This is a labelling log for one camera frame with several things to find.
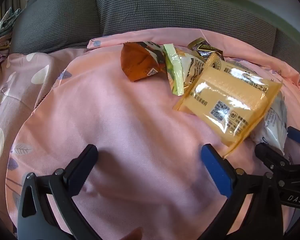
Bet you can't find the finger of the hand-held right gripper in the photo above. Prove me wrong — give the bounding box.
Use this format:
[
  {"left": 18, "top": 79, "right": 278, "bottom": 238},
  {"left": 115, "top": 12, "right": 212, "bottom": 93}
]
[
  {"left": 287, "top": 126, "right": 300, "bottom": 147},
  {"left": 254, "top": 142, "right": 294, "bottom": 173}
]

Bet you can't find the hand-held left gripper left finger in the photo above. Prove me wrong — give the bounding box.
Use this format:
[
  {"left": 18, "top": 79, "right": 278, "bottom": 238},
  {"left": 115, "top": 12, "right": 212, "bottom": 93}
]
[{"left": 17, "top": 144, "right": 100, "bottom": 240}]

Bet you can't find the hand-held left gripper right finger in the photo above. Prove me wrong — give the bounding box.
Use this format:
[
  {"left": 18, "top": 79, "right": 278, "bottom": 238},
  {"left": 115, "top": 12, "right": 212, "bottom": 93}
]
[{"left": 201, "top": 144, "right": 290, "bottom": 240}]

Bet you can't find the white blue snack packet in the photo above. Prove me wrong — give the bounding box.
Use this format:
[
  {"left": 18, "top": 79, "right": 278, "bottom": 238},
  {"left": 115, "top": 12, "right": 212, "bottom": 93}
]
[{"left": 250, "top": 94, "right": 289, "bottom": 155}]

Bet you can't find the yellow snack packet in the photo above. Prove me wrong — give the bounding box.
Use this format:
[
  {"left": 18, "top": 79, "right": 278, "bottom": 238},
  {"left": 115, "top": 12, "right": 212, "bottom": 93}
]
[{"left": 172, "top": 53, "right": 283, "bottom": 155}]

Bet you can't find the green white snack packet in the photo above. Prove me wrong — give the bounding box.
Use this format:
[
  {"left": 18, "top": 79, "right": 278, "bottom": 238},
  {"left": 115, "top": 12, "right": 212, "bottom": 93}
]
[{"left": 163, "top": 44, "right": 207, "bottom": 96}]

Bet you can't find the dark brown snack packet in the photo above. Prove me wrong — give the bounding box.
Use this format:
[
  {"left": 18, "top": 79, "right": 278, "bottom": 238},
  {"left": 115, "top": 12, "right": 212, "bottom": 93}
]
[{"left": 187, "top": 37, "right": 223, "bottom": 63}]

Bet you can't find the pink deer print blanket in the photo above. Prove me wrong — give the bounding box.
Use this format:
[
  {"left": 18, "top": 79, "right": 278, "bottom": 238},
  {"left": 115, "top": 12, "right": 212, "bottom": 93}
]
[{"left": 5, "top": 27, "right": 300, "bottom": 240}]

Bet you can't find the grey sofa back cushion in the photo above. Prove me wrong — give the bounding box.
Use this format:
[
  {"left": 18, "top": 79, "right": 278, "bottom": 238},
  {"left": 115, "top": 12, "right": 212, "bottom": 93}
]
[
  {"left": 94, "top": 0, "right": 278, "bottom": 53},
  {"left": 10, "top": 0, "right": 108, "bottom": 54},
  {"left": 271, "top": 27, "right": 300, "bottom": 63}
]

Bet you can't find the dotted lilac pink blanket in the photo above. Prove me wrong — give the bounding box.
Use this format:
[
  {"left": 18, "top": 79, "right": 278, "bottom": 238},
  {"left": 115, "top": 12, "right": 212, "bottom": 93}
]
[{"left": 0, "top": 47, "right": 88, "bottom": 230}]

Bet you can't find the brown panda snack packet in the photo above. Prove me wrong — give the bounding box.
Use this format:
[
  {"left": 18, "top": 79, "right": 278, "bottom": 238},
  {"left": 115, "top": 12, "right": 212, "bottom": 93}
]
[{"left": 120, "top": 41, "right": 168, "bottom": 82}]

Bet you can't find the pile of folded cloths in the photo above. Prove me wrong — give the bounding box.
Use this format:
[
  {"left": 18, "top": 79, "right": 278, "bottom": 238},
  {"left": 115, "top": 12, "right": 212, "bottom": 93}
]
[{"left": 0, "top": 7, "right": 22, "bottom": 55}]

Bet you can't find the grey striped curtain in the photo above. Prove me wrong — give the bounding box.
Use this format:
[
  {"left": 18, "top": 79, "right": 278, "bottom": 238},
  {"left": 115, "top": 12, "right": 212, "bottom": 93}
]
[{"left": 0, "top": 0, "right": 28, "bottom": 18}]

